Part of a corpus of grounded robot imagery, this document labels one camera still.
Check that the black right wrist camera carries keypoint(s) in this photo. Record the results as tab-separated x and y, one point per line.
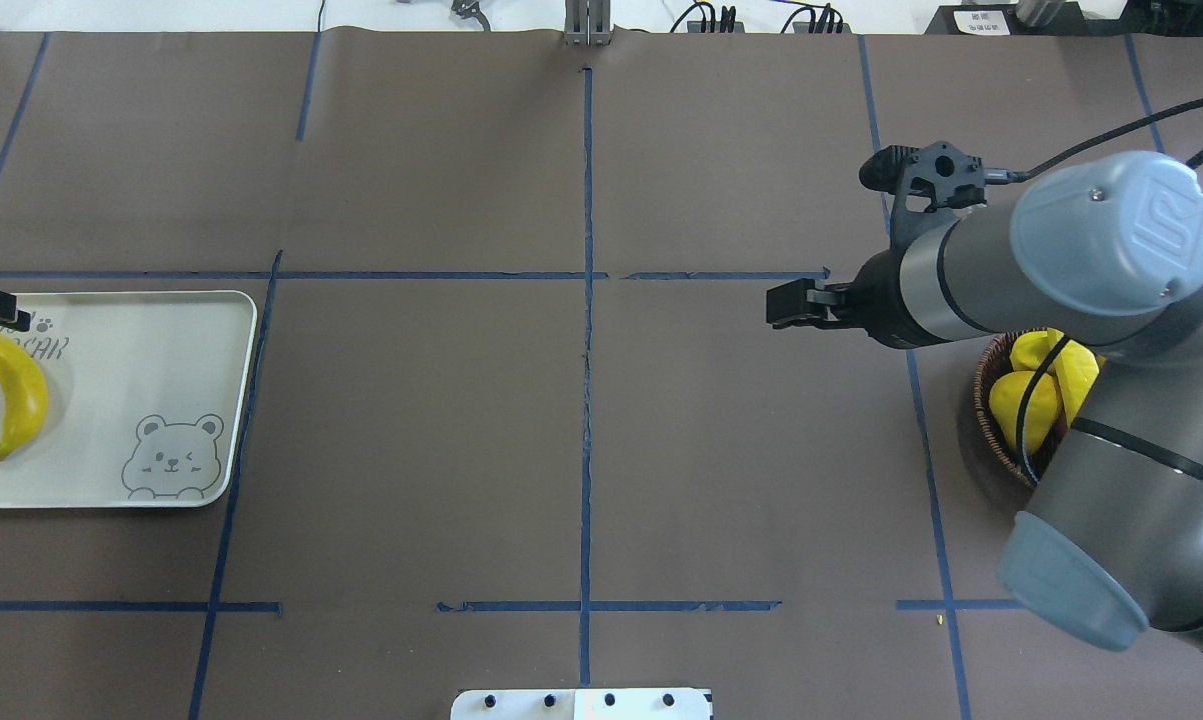
928	187

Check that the yellow banana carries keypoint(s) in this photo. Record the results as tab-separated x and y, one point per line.
1075	369
26	397

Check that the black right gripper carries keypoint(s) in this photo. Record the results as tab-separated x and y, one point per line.
880	298

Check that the brown wicker basket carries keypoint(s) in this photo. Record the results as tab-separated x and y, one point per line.
1024	448

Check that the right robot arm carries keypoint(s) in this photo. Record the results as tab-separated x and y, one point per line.
1110	253

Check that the cream bear tray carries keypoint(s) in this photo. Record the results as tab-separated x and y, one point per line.
146	392

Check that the aluminium frame post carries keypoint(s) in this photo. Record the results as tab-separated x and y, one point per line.
588	23

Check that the yellow lemon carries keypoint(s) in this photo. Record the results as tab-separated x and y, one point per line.
1028	350

